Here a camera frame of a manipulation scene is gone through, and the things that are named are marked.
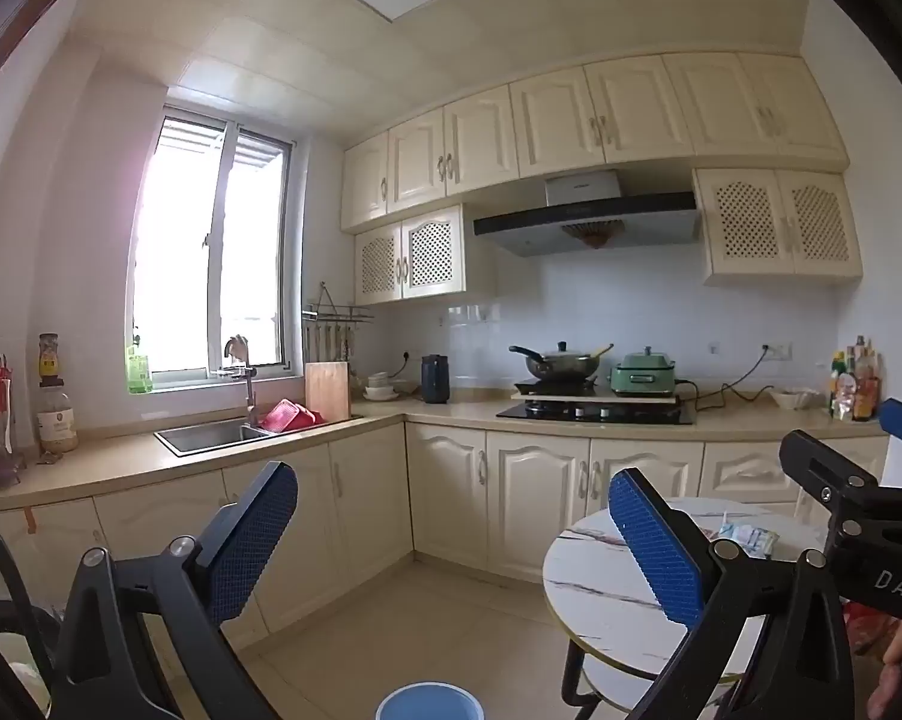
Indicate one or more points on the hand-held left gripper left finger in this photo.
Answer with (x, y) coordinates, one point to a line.
(259, 532)

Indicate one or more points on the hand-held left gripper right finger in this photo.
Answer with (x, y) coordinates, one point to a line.
(657, 555)

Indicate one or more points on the pile of snack wrappers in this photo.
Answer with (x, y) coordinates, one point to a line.
(743, 536)

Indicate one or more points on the blue plastic bucket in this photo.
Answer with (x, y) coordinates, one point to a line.
(428, 705)

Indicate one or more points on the group of condiment bottles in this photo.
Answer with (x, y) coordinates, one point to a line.
(856, 390)

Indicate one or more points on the shallow white bowl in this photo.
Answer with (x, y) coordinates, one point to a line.
(792, 399)

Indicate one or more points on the round white marble table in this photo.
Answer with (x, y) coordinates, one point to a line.
(586, 577)

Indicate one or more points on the red plastic bag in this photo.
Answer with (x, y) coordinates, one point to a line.
(867, 626)

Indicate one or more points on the stainless steel sink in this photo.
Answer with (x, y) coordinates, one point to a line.
(196, 436)

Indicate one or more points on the red drain basket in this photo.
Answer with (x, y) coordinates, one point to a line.
(289, 416)

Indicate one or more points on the metal kitchen faucet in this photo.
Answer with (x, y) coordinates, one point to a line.
(250, 390)

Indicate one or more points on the black gas hob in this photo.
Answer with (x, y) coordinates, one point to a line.
(593, 414)

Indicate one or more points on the wooden cutting board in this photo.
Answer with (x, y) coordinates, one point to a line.
(327, 390)

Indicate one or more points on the wooden stove board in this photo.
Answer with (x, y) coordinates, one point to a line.
(601, 398)

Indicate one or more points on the green electric cooking pot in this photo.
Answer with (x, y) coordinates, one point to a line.
(642, 379)

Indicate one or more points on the stacked white bowls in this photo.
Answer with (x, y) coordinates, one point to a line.
(382, 388)

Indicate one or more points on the cream base cabinets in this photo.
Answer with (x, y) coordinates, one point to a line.
(451, 495)

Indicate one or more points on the black portable burner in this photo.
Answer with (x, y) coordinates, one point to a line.
(556, 387)

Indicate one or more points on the green dish soap bottle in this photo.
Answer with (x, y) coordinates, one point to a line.
(139, 373)

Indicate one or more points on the black wok with lid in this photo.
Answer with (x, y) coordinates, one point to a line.
(559, 367)

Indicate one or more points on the clear glass jar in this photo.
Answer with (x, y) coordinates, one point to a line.
(57, 427)

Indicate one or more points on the orange tape strip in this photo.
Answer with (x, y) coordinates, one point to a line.
(29, 521)

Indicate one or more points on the dark blue kettle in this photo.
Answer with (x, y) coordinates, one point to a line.
(436, 382)

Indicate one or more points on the hanging utensil rack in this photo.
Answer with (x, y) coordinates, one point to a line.
(338, 313)

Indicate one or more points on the wide lattice door cabinet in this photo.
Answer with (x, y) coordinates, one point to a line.
(747, 225)

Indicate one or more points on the yellow label sauce bottle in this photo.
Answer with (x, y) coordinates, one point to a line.
(48, 364)

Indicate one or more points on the sliding kitchen window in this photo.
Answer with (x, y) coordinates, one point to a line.
(188, 255)

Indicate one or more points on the small lattice door cabinet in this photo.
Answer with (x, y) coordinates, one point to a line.
(428, 255)

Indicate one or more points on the black range hood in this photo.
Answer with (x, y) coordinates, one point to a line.
(526, 236)

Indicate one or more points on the double white wall socket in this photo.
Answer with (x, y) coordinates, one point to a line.
(779, 350)

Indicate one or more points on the cream upper wall cabinets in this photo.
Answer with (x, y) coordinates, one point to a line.
(556, 127)

